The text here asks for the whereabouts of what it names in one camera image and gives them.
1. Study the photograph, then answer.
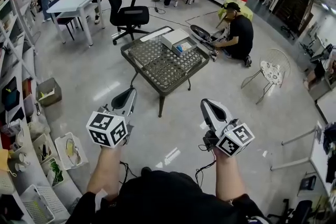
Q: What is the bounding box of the grey cardboard box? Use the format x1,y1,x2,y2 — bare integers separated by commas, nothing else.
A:
35,77,63,108

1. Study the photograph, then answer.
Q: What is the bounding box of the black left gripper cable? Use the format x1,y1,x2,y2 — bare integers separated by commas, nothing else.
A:
119,161,138,185

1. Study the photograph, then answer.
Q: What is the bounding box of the black oval shell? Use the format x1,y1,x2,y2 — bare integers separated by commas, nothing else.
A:
190,24,212,42

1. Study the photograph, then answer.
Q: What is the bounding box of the white flat board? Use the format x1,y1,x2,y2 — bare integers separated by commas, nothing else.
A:
140,27,171,42

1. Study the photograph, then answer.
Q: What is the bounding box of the white bin with green items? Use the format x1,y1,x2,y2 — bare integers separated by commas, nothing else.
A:
40,157,65,187

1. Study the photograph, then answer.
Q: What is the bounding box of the white bin with tools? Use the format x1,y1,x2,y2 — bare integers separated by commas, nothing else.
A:
32,133,54,164

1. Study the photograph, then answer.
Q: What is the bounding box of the white storage shelf unit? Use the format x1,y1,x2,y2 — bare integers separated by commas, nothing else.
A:
0,0,83,224

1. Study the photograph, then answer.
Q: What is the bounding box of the wire chair with patterned cushion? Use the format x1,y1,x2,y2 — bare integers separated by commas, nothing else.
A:
240,48,291,105

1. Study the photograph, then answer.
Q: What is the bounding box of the white desk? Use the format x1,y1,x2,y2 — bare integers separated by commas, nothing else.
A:
270,121,336,208

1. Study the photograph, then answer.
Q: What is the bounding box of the white perforated basket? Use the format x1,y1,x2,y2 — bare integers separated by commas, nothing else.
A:
54,132,89,171
20,184,70,224

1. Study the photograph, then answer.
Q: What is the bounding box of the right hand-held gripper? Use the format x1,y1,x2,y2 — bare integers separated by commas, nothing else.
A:
201,98,255,157

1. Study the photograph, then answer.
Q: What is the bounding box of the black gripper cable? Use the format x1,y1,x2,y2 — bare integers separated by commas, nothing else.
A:
195,143,216,188
119,161,138,185

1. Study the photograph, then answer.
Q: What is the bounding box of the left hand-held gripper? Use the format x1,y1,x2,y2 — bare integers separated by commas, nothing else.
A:
86,87,138,149

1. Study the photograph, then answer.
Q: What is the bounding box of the black office chair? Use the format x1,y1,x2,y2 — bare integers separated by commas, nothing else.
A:
103,0,150,46

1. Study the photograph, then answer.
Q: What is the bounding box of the person's left forearm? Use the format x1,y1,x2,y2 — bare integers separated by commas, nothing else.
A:
86,143,124,201

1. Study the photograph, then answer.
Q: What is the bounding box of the dark stool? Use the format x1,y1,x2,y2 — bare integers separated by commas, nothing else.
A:
48,0,85,41

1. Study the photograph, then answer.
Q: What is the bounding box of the person's right forearm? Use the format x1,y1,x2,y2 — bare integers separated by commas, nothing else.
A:
214,148,249,202

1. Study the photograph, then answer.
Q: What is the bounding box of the black desk device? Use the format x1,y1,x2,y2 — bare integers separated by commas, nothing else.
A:
297,175,318,196

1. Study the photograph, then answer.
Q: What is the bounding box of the yellow cloth table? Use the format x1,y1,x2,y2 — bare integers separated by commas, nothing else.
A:
217,0,254,22

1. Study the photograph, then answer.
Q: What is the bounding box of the white rectangular table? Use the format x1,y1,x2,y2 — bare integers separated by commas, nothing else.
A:
46,0,105,47

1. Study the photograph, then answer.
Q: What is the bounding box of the person's black shirt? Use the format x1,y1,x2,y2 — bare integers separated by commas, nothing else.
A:
65,167,272,224

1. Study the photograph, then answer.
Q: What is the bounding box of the metal lattice coffee table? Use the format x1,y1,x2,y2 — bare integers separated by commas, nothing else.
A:
120,25,211,118

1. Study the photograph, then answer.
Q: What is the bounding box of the black swivel chair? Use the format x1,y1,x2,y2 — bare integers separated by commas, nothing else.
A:
267,198,314,224

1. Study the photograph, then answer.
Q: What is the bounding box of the white box container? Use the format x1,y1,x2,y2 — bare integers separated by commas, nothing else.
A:
161,28,197,57

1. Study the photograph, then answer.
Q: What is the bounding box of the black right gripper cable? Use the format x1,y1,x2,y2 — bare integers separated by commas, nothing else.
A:
195,143,216,188

